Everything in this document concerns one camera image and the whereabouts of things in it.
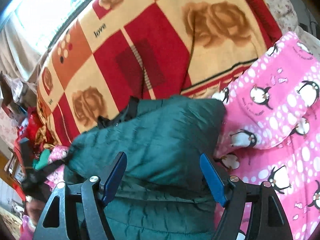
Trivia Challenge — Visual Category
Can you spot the green quilted puffer jacket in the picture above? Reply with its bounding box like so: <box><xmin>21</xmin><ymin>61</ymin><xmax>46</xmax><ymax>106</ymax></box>
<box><xmin>64</xmin><ymin>96</ymin><xmax>226</xmax><ymax>239</ymax></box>

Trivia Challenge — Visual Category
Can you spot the red clothes pile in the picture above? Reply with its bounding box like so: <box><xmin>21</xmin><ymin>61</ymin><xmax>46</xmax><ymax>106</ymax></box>
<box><xmin>14</xmin><ymin>107</ymin><xmax>55</xmax><ymax>154</ymax></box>

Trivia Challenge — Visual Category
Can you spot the green garment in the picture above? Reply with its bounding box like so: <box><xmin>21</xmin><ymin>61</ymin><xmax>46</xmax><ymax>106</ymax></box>
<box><xmin>32</xmin><ymin>149</ymin><xmax>51</xmax><ymax>170</ymax></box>

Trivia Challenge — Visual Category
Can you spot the pink penguin print blanket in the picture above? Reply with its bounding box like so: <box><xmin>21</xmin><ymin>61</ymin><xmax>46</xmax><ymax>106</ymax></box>
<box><xmin>45</xmin><ymin>32</ymin><xmax>319</xmax><ymax>239</ymax></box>

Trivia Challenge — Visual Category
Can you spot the red orange rose blanket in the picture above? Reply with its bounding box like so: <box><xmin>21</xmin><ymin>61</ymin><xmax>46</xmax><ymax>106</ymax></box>
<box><xmin>37</xmin><ymin>0</ymin><xmax>281</xmax><ymax>146</ymax></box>

